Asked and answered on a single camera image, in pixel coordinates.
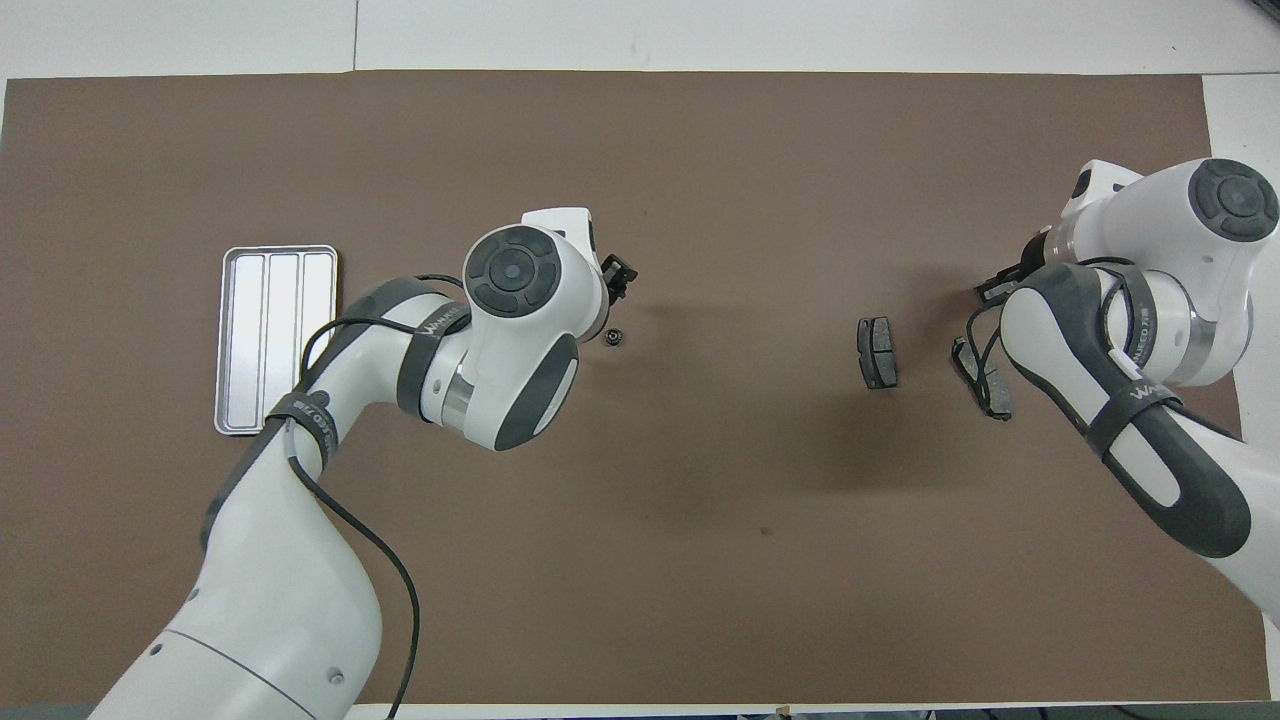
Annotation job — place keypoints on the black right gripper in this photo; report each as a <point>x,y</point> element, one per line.
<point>1005,280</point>

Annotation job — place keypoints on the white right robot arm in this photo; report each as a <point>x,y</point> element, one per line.
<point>1150,330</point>

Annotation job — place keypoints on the small black bearing gear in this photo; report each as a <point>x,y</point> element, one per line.
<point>614,338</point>

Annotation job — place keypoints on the brown table mat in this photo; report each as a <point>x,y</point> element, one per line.
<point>700,560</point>

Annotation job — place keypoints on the elongated dark grey brake pad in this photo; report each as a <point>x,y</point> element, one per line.
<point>1000,400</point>

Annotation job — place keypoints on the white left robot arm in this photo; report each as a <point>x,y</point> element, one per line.
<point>280,600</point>

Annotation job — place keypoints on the rectangular dark grey brake pad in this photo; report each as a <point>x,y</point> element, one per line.
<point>877,352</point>

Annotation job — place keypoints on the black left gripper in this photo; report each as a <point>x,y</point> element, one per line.
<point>615,275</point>

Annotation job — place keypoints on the silver metal tray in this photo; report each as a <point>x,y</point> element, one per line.
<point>250,340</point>

